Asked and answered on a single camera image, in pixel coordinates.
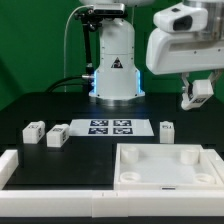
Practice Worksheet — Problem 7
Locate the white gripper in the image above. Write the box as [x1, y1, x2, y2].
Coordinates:
[146, 28, 224, 100]

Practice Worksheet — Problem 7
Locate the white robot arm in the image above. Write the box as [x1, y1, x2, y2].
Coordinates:
[80, 0, 224, 110]

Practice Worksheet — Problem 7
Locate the white marker sheet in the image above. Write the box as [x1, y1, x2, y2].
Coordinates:
[70, 119, 154, 136]

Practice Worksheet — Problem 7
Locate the white U-shaped fence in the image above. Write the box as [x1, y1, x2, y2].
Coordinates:
[0, 150, 224, 217]

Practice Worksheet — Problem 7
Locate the grey thin cable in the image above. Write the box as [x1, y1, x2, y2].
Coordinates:
[62, 4, 88, 93]

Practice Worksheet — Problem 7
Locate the black cable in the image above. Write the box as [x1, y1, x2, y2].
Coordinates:
[44, 75, 93, 93]

